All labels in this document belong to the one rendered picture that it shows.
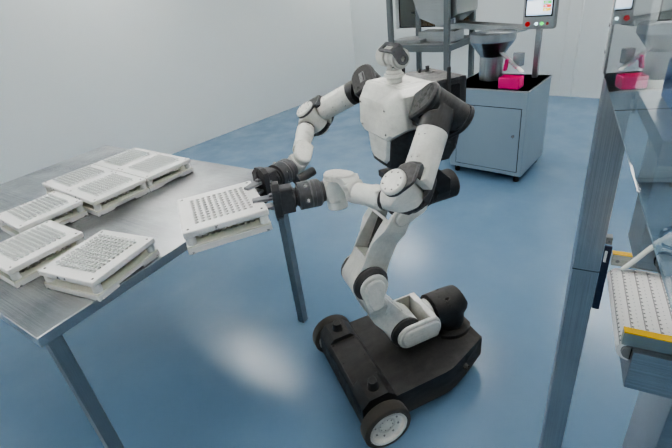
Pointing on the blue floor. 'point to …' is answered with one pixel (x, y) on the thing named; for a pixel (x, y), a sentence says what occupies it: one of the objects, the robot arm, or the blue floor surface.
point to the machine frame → (584, 267)
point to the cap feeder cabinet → (504, 126)
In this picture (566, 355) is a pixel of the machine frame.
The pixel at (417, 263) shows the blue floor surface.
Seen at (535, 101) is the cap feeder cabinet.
